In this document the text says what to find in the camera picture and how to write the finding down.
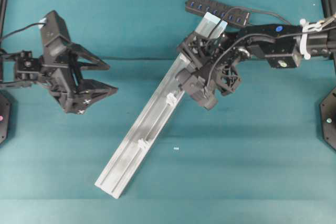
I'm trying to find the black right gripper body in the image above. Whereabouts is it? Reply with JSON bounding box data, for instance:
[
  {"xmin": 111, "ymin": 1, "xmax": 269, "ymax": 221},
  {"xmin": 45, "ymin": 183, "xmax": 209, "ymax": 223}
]
[{"xmin": 177, "ymin": 32, "xmax": 242, "ymax": 96}]

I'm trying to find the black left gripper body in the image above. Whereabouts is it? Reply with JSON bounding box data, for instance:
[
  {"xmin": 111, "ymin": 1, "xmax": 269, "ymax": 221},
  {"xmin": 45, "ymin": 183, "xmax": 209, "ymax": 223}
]
[{"xmin": 15, "ymin": 51, "xmax": 81, "ymax": 114}]

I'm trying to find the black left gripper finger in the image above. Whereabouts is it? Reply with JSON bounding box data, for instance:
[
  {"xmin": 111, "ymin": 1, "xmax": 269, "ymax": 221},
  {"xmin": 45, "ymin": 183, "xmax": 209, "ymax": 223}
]
[
  {"xmin": 68, "ymin": 43, "xmax": 110, "ymax": 70},
  {"xmin": 67, "ymin": 79, "xmax": 118, "ymax": 115}
]

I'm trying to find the black USB cable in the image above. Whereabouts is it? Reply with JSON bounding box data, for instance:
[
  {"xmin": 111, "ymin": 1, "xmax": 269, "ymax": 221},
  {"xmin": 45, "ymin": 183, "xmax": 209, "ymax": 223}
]
[{"xmin": 204, "ymin": 8, "xmax": 292, "ymax": 51}]

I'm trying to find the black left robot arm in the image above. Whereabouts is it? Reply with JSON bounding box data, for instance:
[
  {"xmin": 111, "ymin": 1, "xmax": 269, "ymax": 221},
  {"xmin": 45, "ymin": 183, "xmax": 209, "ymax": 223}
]
[{"xmin": 1, "ymin": 43, "xmax": 118, "ymax": 114}]

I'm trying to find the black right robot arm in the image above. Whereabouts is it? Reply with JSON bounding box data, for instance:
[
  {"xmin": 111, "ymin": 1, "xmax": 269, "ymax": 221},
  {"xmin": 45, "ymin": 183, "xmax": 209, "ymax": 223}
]
[{"xmin": 176, "ymin": 22, "xmax": 335, "ymax": 98}]

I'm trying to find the black USB hub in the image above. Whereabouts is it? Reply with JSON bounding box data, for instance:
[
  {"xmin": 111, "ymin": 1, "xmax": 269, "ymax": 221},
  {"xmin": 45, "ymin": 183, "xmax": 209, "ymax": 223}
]
[{"xmin": 185, "ymin": 0, "xmax": 250, "ymax": 28}]

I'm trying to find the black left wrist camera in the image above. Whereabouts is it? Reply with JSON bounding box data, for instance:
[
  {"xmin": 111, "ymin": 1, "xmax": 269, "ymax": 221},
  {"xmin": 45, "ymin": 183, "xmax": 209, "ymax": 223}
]
[{"xmin": 40, "ymin": 10, "xmax": 71, "ymax": 57}]

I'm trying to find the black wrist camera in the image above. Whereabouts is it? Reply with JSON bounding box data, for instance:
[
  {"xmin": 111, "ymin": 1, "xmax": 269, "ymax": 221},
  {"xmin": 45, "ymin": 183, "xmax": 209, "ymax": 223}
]
[
  {"xmin": 175, "ymin": 68, "xmax": 218, "ymax": 110},
  {"xmin": 40, "ymin": 10, "xmax": 71, "ymax": 57}
]

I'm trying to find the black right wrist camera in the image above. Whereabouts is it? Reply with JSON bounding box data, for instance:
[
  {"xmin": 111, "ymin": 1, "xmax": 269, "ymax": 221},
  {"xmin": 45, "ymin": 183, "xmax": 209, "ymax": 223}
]
[{"xmin": 175, "ymin": 68, "xmax": 218, "ymax": 110}]

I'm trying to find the white zip tie ring middle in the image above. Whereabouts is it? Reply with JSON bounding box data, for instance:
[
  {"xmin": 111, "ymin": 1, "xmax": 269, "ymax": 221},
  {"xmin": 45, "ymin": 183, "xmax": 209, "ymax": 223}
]
[{"xmin": 165, "ymin": 92, "xmax": 177, "ymax": 106}]

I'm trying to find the white zip tie ring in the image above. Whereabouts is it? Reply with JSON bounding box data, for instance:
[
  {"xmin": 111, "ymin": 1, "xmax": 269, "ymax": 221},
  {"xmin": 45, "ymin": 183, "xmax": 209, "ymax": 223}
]
[
  {"xmin": 136, "ymin": 138, "xmax": 149, "ymax": 150},
  {"xmin": 165, "ymin": 92, "xmax": 177, "ymax": 106}
]

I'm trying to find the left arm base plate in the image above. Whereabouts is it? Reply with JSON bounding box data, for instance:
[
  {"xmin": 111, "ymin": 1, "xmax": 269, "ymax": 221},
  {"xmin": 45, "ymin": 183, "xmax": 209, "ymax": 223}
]
[{"xmin": 0, "ymin": 93, "xmax": 11, "ymax": 143}]

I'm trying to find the aluminium extrusion rail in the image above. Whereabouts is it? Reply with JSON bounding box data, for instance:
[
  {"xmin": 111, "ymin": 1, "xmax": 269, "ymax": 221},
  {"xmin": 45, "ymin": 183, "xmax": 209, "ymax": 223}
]
[{"xmin": 94, "ymin": 11, "xmax": 228, "ymax": 199}]

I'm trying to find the white zip tie ring near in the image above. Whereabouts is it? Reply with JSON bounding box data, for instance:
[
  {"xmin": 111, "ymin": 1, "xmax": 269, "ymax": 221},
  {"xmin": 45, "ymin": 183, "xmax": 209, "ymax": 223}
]
[{"xmin": 136, "ymin": 138, "xmax": 149, "ymax": 150}]

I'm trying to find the black metal frame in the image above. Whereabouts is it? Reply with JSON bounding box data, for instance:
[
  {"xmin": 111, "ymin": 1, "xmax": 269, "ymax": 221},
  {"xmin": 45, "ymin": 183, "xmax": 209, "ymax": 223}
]
[{"xmin": 0, "ymin": 0, "xmax": 7, "ymax": 36}]

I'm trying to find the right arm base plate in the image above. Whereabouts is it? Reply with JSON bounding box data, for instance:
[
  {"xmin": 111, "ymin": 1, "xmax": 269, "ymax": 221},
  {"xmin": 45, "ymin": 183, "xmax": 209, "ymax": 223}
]
[{"xmin": 320, "ymin": 88, "xmax": 336, "ymax": 150}]

